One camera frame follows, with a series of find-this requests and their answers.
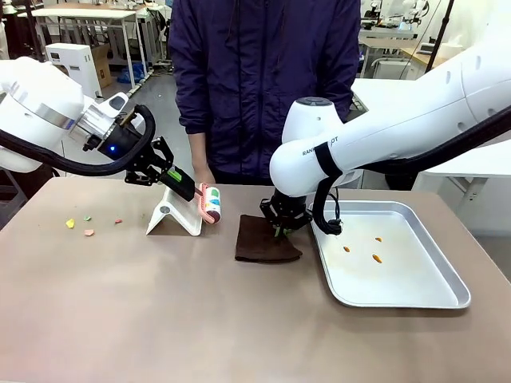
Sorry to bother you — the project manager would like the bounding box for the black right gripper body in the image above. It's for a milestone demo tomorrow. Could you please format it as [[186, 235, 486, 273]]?
[[269, 190, 309, 213]]

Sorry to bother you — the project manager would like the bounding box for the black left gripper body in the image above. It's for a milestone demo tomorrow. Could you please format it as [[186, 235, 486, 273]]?
[[97, 118, 156, 163]]

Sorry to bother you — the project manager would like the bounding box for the dark brown cloth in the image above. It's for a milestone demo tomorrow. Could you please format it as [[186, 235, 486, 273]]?
[[234, 214, 303, 264]]

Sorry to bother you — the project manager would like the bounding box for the pink lint roller black handle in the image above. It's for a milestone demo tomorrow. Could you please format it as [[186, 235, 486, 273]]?
[[159, 167, 223, 227]]

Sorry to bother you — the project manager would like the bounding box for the person's right forearm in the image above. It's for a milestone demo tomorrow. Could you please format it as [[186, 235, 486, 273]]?
[[188, 132, 212, 171]]

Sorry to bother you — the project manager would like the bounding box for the person's right hand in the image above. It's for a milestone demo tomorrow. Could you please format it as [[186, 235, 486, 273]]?
[[192, 165, 214, 185]]

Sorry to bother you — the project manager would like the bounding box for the white folded roller stand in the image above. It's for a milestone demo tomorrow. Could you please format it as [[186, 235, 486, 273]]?
[[145, 186, 204, 237]]

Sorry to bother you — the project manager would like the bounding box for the blue plastic bag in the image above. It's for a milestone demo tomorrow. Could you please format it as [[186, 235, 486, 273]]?
[[117, 61, 145, 85]]

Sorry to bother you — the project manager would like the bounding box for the brown cardboard box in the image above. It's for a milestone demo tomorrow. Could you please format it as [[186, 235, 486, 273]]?
[[91, 43, 113, 89]]

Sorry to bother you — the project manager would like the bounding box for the white box appliance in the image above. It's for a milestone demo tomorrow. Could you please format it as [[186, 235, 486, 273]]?
[[45, 42, 101, 99]]

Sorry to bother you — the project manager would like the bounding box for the silver metal tray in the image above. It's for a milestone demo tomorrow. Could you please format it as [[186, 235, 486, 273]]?
[[310, 200, 472, 310]]

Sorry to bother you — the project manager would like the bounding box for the person in navy jacket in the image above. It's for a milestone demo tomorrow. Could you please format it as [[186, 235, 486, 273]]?
[[167, 0, 362, 186]]

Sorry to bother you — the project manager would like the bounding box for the white desk with metal legs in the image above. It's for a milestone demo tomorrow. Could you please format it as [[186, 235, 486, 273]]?
[[30, 7, 139, 100]]

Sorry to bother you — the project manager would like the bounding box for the large white table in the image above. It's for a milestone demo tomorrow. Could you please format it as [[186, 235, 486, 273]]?
[[351, 77, 424, 123]]

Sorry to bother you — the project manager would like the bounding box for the small white side table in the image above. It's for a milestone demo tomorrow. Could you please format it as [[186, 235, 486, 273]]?
[[413, 139, 511, 209]]

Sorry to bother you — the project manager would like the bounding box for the wooden top table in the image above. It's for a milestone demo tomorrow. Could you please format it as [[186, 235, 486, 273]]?
[[398, 45, 448, 69]]

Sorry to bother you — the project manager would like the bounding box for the white round container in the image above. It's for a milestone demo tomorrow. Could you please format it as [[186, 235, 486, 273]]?
[[438, 38, 465, 61]]

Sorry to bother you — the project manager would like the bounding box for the black tripod pole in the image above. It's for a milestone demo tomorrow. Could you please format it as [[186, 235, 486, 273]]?
[[427, 0, 454, 71]]

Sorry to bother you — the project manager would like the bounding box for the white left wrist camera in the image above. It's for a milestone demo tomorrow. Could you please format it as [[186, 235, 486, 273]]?
[[93, 92, 130, 120]]

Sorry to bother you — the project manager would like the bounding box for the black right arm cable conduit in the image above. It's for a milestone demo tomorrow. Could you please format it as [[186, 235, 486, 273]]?
[[312, 104, 511, 236]]

